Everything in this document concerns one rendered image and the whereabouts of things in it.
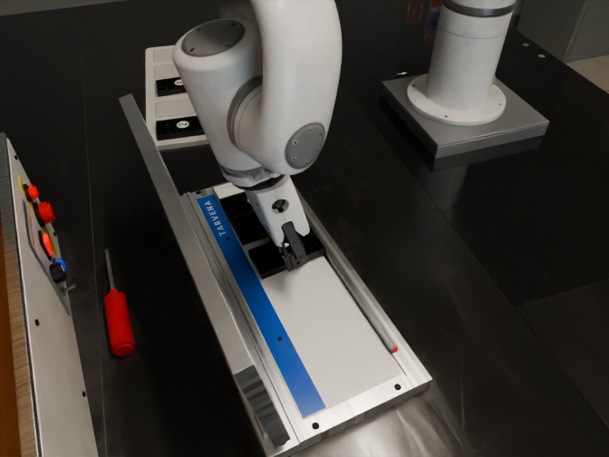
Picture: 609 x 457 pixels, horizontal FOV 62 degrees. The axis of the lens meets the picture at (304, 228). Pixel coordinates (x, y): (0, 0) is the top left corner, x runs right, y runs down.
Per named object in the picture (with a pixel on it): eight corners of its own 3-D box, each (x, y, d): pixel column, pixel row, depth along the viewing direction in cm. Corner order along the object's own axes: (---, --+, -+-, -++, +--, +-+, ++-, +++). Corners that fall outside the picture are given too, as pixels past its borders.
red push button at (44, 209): (58, 228, 67) (49, 209, 64) (43, 232, 66) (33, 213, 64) (55, 212, 69) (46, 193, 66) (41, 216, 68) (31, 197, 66)
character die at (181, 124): (211, 133, 95) (210, 128, 95) (158, 140, 94) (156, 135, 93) (208, 119, 99) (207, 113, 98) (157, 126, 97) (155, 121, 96)
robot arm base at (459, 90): (468, 69, 109) (490, -23, 96) (525, 114, 96) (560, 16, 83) (389, 84, 104) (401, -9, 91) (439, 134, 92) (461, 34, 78)
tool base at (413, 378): (429, 388, 60) (434, 373, 58) (268, 466, 54) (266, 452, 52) (280, 175, 88) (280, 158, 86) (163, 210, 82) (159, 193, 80)
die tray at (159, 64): (292, 132, 97) (291, 128, 97) (147, 151, 93) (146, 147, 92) (258, 41, 125) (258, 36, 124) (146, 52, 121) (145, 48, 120)
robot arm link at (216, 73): (308, 141, 55) (257, 110, 60) (281, 30, 45) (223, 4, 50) (247, 186, 52) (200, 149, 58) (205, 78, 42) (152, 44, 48)
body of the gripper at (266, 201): (304, 170, 56) (320, 233, 64) (267, 121, 62) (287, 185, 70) (242, 199, 54) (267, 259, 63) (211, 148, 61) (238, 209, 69)
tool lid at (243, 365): (254, 364, 39) (232, 374, 39) (294, 443, 53) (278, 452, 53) (130, 92, 67) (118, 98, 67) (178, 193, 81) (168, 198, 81)
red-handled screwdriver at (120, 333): (138, 353, 64) (132, 341, 62) (115, 361, 63) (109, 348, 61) (119, 254, 76) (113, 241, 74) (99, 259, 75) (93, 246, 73)
